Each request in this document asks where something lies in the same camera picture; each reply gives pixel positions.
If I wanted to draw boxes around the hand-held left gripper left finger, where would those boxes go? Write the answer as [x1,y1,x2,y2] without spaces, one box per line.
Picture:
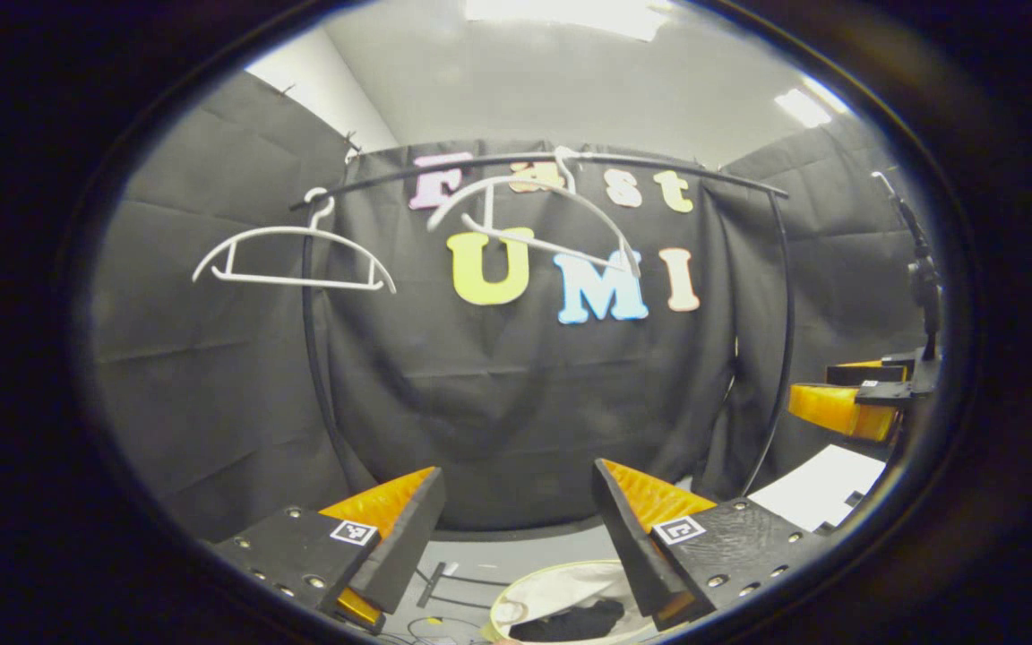
[211,466,447,635]

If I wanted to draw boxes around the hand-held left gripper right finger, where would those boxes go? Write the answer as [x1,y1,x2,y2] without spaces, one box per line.
[592,459,832,632]

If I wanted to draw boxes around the white floor sheet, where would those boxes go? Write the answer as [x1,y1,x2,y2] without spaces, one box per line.
[747,445,889,534]

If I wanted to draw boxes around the black floor bar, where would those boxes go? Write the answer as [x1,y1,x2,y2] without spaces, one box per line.
[416,563,492,610]

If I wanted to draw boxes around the white round laundry hamper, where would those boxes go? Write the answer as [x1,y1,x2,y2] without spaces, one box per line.
[480,560,660,645]

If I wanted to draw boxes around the large white clothes hanger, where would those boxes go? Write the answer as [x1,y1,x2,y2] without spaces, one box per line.
[426,146,644,277]

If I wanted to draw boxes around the small white clothes hanger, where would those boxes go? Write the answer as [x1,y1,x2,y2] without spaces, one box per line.
[192,186,398,295]

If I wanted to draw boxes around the large ceiling light panel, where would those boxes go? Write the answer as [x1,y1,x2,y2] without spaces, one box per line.
[465,0,671,42]

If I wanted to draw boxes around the small ceiling light panel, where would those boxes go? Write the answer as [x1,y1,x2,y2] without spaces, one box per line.
[774,87,850,129]

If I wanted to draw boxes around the black backdrop cloth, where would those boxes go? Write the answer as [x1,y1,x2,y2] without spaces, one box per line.
[90,72,938,543]

